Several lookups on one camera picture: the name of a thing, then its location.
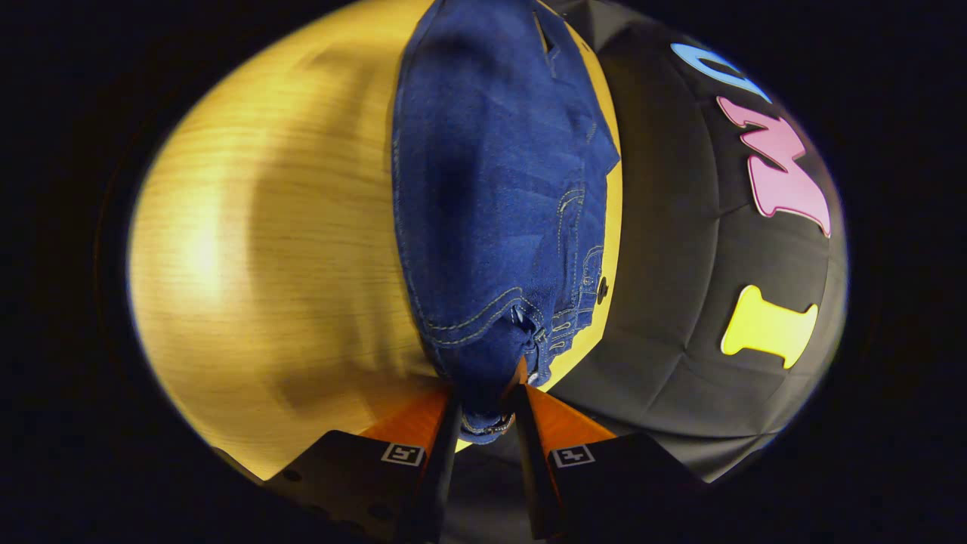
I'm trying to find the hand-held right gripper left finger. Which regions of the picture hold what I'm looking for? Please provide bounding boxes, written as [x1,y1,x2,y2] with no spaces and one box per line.
[264,385,463,542]

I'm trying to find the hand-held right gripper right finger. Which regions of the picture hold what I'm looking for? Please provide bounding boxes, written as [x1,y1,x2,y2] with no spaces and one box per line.
[502,355,711,541]

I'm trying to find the blue denim jeans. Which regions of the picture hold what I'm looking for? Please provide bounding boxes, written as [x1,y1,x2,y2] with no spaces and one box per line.
[391,0,622,445]

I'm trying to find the black backdrop cloth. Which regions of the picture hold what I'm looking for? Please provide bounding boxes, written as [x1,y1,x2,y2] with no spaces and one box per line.
[540,0,848,484]

